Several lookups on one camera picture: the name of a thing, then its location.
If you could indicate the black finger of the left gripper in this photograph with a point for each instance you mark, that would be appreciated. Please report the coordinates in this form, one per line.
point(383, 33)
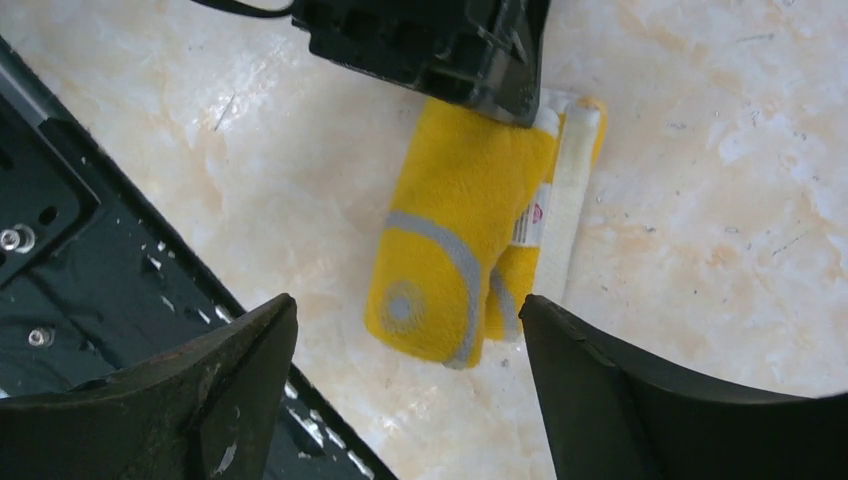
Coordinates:
point(499, 59)

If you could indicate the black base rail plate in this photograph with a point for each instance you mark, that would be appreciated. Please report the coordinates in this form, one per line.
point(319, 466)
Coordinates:
point(95, 281)

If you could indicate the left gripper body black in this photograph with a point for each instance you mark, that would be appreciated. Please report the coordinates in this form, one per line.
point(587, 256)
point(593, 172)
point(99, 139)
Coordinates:
point(442, 49)

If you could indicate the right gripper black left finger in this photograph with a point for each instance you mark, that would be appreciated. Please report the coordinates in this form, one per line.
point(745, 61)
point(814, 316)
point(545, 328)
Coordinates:
point(204, 410)

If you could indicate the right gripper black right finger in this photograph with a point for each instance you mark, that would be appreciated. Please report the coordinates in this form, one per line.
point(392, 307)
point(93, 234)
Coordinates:
point(612, 410)

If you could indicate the grey yellow duck towel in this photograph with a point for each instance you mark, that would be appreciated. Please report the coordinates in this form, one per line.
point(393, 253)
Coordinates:
point(483, 214)

